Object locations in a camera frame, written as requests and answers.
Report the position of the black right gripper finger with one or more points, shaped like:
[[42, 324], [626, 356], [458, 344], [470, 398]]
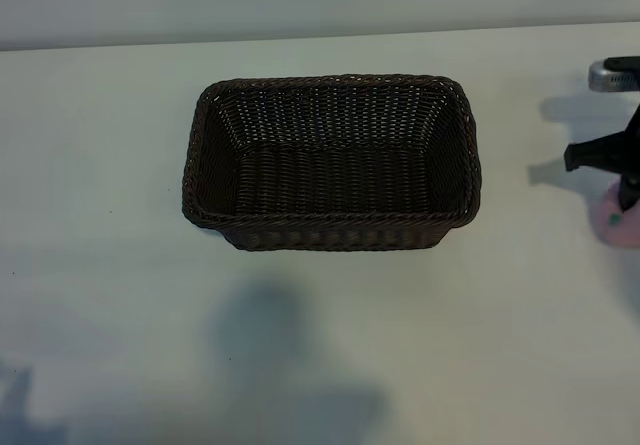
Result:
[[631, 190], [605, 152]]

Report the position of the pink peach with green mark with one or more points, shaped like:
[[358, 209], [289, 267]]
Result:
[[625, 227]]

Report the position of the dark brown wicker basket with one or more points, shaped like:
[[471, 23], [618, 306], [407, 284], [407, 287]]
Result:
[[330, 185]]

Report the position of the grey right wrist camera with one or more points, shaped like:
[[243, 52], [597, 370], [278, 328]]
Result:
[[615, 77]]

